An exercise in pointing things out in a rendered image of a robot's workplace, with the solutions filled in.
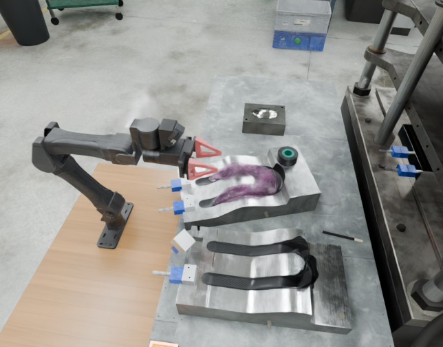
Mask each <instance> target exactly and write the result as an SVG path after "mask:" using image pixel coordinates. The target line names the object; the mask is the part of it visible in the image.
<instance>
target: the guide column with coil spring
mask: <svg viewBox="0 0 443 347"><path fill-rule="evenodd" d="M442 1H443V0H442ZM442 36H443V8H441V7H439V6H438V8H437V10H436V12H435V14H434V16H433V18H432V20H431V22H430V24H429V27H428V29H427V31H426V33H425V35H424V37H423V39H422V41H421V43H420V46H419V48H418V50H417V52H416V53H415V56H414V58H413V60H412V62H411V64H410V66H409V69H408V70H407V73H406V74H405V76H404V78H403V80H402V83H401V85H400V87H399V89H398V91H397V93H396V95H395V97H394V99H393V102H392V104H391V106H390V108H389V110H388V112H387V114H386V116H385V118H384V120H383V122H382V125H381V126H380V129H379V130H378V133H377V134H376V137H375V138H374V142H375V143H376V144H378V145H385V144H386V143H387V141H388V139H389V137H390V135H391V133H392V131H393V129H394V127H395V126H396V123H397V122H398V120H399V118H400V116H401V114H402V112H403V110H404V108H405V106H406V104H407V102H408V100H409V99H410V97H411V95H412V93H413V91H414V89H415V87H416V85H417V84H418V82H419V80H420V78H421V76H422V74H423V72H424V70H425V69H426V67H427V65H428V63H429V61H430V59H431V57H432V56H433V53H434V51H435V49H436V47H437V45H438V43H439V42H440V39H441V38H442Z"/></svg>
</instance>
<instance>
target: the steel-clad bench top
mask: <svg viewBox="0 0 443 347"><path fill-rule="evenodd" d="M245 103H256V104H266V105H285V123H286V126H285V132H284V136H273V135H263V134H246V133H242V125H243V117H244V105H245ZM199 137H200V138H202V139H203V140H205V141H206V142H207V143H209V144H210V145H212V146H214V147H215V148H217V149H219V150H221V156H212V157H205V158H196V152H195V157H194V159H196V160H198V161H201V162H205V163H207V164H211V163H212V162H215V161H216V160H219V159H220V158H223V157H225V156H234V155H238V156H265V155H267V154H268V151H269V148H273V147H283V146H289V145H297V146H298V148H299V150H300V152H301V154H302V156H303V158H304V160H305V162H306V164H307V166H308V167H309V169H310V171H311V173H312V175H313V177H314V179H315V181H316V183H317V185H318V187H319V189H320V191H321V195H320V198H319V199H318V203H317V205H316V208H315V210H314V211H307V212H303V213H294V214H289V215H281V216H276V217H271V218H263V219H258V220H250V221H245V222H237V223H232V224H224V225H219V226H215V227H212V228H218V229H226V230H231V231H242V232H249V233H256V232H263V231H271V230H275V229H286V228H294V229H303V230H306V235H307V242H313V243H320V244H333V245H340V246H341V252H342V256H343V265H344V270H345V279H346V283H347V292H348V297H349V305H350V310H351V315H352V324H353V330H352V331H350V332H349V333H348V334H347V335H342V334H336V333H325V332H319V331H313V330H303V329H297V328H286V327H280V326H271V329H268V328H267V325H264V324H253V323H247V322H236V321H230V320H225V319H214V318H208V317H198V316H192V315H181V314H179V313H178V311H177V306H176V304H175V302H176V298H177V292H178V288H179V284H172V283H170V281H169V276H165V277H164V282H163V285H162V290H161V293H160V298H159V302H158V307H157V311H156V314H155V319H154V322H153V327H152V330H151V335H150V338H149V343H148V346H147V347H149V346H150V343H151V341H160V342H166V343H172V344H178V345H179V347H394V344H393V338H392V335H391V329H390V326H389V320H388V317H387V312H386V308H385V302H384V299H383V296H382V290H381V286H380V281H379V277H378V272H377V268H376V263H375V259H374V254H373V251H372V247H371V241H370V238H369V232H368V229H367V223H366V219H365V214H364V211H363V205H362V202H361V199H360V193H359V189H358V184H357V180H356V174H355V171H354V166H353V162H352V157H351V154H350V150H349V144H348V141H347V135H346V132H345V126H344V122H343V117H342V114H341V108H340V105H339V102H338V96H337V92H336V87H335V83H334V82H328V81H307V80H295V79H284V78H262V77H251V76H229V75H218V74H215V77H214V80H213V85H212V88H211V91H210V97H209V100H208V105H207V108H206V113H205V117H204V122H203V125H202V130H201V133H200V136H199ZM323 231H327V232H330V233H336V234H339V235H344V236H348V237H351V238H356V239H360V240H363V242H357V241H354V240H348V239H345V238H340V237H337V236H333V235H328V234H325V233H323ZM185 256H186V251H185V252H184V253H183V254H181V253H180V252H178V253H177V254H175V253H172V249H171V254H170V258H169V263H168V266H167V269H166V272H171V267H172V266H179V267H183V266H184V260H185ZM162 321H163V322H162ZM173 322H174V323H173ZM176 328H177V329H176ZM174 338H175V339H174ZM173 342H174V343H173Z"/></svg>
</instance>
